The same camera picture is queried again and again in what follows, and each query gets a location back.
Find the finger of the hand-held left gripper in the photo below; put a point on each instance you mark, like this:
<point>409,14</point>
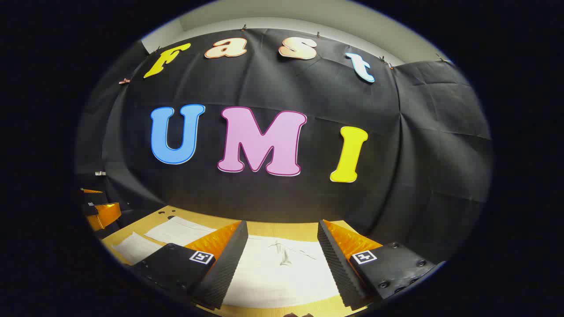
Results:
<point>94,199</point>
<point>105,215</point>

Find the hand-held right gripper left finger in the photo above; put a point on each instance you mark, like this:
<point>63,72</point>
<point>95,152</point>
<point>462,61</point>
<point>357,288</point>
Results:
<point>224,268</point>

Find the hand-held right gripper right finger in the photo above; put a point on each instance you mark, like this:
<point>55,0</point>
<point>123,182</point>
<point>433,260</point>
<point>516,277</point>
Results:
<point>337,264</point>

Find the white jeans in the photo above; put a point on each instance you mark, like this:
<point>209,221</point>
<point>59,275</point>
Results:
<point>282,275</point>

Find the black backdrop cloth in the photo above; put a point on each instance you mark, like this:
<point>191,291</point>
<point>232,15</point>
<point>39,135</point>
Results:
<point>273,88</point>

